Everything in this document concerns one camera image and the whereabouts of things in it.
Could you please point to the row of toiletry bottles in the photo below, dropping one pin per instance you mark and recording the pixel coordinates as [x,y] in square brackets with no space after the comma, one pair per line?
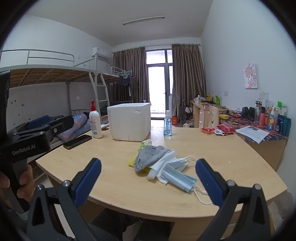
[278,122]

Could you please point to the white lotion bottle red pump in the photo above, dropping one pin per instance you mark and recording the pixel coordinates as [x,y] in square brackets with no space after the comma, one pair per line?
[95,125]

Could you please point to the red snack packet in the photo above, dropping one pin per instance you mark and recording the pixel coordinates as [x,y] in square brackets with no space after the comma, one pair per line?
[226,128]

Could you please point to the glass balcony door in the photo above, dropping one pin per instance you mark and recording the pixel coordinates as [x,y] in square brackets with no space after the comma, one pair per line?
[158,83]

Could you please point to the clear tumbler dark lid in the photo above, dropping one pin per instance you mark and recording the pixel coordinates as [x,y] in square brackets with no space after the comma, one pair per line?
[258,111]

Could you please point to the hanging dark clothes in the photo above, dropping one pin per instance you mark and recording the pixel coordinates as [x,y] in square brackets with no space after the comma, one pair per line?
[126,80]

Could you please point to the wooden desk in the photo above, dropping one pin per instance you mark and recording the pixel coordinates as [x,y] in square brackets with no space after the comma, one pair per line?
[266,150]

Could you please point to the white wall socket panel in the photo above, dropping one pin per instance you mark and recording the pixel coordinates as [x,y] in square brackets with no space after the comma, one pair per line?
[263,95]

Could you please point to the black folding rack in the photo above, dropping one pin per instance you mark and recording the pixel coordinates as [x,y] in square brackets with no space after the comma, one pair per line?
[185,111]

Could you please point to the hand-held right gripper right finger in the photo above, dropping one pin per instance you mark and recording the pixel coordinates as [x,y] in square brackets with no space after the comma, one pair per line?
[208,183]

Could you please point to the printed paper sheet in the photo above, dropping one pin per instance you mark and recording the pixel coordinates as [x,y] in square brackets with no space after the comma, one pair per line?
[252,134]

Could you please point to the cardboard box smiley face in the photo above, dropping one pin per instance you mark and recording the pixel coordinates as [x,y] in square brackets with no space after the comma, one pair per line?
[214,117]

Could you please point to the blue face mask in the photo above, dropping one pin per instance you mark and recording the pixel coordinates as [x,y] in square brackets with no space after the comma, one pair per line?
[180,178]
[179,162]

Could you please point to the blue liquid spray bottle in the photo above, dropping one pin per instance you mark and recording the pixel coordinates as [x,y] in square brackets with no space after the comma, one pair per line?
[167,129]

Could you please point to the yellow mesh cloth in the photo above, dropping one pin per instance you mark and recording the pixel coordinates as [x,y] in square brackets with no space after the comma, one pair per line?
[131,163]

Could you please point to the black smartphone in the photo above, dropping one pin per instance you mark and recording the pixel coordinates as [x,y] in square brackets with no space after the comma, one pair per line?
[77,141]

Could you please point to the white cloth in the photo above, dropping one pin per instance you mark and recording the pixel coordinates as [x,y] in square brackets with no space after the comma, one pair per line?
[161,162]

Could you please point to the ceiling tube light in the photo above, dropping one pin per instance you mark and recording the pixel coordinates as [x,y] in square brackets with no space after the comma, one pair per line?
[143,20]

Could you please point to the grey sock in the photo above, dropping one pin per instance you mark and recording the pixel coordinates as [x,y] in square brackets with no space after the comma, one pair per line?
[150,156]

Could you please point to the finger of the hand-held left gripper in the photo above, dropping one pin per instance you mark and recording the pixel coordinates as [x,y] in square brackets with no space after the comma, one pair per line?
[66,122]
[38,122]

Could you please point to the white air conditioner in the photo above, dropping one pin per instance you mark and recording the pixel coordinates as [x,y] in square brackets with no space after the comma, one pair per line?
[101,53]

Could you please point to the brown curtain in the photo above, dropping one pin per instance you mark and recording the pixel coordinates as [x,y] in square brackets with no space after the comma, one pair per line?
[188,78]
[129,74]

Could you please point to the person's left hand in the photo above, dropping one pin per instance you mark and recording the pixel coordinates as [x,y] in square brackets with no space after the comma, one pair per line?
[27,183]

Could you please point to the green plastic packet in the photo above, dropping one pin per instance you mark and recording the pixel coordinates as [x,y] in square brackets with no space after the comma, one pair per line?
[144,144]

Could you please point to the white snack packet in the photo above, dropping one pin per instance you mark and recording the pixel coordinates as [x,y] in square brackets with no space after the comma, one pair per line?
[219,132]

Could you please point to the blue patterned quilt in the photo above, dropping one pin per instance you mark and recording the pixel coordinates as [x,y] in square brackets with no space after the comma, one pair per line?
[76,126]

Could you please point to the yellow pouch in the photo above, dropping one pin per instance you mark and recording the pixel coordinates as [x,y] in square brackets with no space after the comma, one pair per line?
[223,116]

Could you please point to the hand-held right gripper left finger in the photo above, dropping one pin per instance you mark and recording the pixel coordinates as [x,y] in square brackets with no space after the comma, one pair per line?
[89,180]

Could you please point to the patterned desk cloth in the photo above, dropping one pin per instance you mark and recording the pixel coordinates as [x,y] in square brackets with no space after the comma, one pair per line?
[240,122]

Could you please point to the metal bunk bed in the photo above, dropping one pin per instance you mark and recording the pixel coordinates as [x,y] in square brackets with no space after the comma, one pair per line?
[113,76]
[46,73]

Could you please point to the orange bottle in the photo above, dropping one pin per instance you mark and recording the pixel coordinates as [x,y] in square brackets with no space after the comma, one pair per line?
[174,120]

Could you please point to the orange-red snack packet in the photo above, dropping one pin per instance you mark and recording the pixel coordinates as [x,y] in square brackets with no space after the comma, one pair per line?
[207,130]

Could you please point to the pink cartoon wall poster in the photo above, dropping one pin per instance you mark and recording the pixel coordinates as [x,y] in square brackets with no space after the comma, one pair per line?
[251,76]

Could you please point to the white foam box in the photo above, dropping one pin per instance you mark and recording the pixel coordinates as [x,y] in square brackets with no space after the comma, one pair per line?
[129,122]

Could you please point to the white bunk bed ladder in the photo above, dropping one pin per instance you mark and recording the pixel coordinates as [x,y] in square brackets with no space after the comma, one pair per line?
[101,92]

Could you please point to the green bag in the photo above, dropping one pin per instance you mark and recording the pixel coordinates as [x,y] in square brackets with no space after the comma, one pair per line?
[217,100]

